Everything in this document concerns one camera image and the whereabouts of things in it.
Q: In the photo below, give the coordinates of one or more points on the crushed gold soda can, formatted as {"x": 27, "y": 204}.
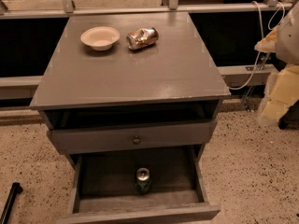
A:
{"x": 142, "y": 38}

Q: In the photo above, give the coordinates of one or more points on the grey wooden drawer cabinet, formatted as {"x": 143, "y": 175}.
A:
{"x": 132, "y": 114}

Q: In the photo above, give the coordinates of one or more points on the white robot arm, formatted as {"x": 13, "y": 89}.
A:
{"x": 287, "y": 44}

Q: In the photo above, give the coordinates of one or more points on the green soda can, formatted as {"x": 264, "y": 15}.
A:
{"x": 142, "y": 180}

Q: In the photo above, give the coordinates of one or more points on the grey metal railing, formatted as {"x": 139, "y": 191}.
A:
{"x": 124, "y": 10}

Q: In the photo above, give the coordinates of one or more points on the open grey bottom drawer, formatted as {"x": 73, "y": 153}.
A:
{"x": 104, "y": 190}

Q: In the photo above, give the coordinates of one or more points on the black rod on floor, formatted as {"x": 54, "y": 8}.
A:
{"x": 14, "y": 191}

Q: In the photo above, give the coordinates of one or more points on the closed grey drawer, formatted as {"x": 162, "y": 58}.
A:
{"x": 99, "y": 139}

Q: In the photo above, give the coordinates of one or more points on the round brass drawer knob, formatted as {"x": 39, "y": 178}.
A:
{"x": 136, "y": 140}

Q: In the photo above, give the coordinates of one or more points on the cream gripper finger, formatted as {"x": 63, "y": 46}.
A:
{"x": 268, "y": 43}
{"x": 280, "y": 94}

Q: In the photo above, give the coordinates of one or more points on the white paper bowl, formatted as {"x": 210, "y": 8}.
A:
{"x": 100, "y": 38}

